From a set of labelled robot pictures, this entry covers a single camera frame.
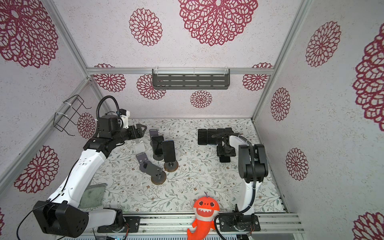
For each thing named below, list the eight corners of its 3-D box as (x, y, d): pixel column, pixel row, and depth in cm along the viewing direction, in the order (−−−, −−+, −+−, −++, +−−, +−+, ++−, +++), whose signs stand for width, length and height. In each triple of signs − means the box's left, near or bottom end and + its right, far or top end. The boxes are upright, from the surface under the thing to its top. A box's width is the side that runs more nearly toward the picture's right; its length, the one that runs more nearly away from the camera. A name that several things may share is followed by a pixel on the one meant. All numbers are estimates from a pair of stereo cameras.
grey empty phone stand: (139, 172, 94) (133, 163, 85) (141, 161, 99) (136, 152, 89) (149, 172, 94) (145, 163, 85) (151, 161, 99) (147, 152, 89)
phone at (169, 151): (166, 167, 96) (162, 150, 81) (166, 150, 104) (162, 132, 89) (176, 166, 97) (173, 149, 82) (175, 149, 105) (173, 131, 90)
